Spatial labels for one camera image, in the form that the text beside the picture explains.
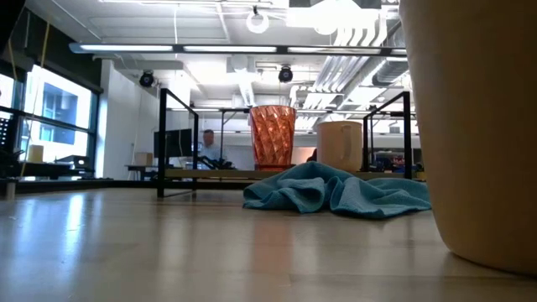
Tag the pink faceted plastic tumbler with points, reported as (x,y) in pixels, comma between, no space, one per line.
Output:
(272,134)

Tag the beige box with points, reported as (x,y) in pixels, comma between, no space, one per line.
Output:
(35,154)

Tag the black dome ceiling camera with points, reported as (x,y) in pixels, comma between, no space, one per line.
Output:
(285,74)
(147,79)

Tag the background office desk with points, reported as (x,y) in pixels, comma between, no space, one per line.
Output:
(138,168)

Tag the person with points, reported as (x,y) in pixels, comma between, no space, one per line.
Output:
(209,147)

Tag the black desktop device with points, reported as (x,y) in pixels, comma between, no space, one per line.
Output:
(73,160)

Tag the black background robot arm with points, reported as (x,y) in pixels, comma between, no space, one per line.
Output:
(216,163)

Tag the black frame wooden shelf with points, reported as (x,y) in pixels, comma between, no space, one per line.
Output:
(161,142)

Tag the long ceiling light bar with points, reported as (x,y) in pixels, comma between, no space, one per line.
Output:
(126,48)

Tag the silver ventilation duct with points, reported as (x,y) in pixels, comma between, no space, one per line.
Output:
(390,71)

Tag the yellow plastic cup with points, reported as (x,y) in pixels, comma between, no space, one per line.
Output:
(482,126)

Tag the black computer monitor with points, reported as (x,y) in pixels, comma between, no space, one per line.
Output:
(172,142)

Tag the blue microfibre cloth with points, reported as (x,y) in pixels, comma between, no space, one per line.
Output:
(356,197)

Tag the cardboard box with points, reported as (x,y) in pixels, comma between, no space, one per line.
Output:
(143,159)

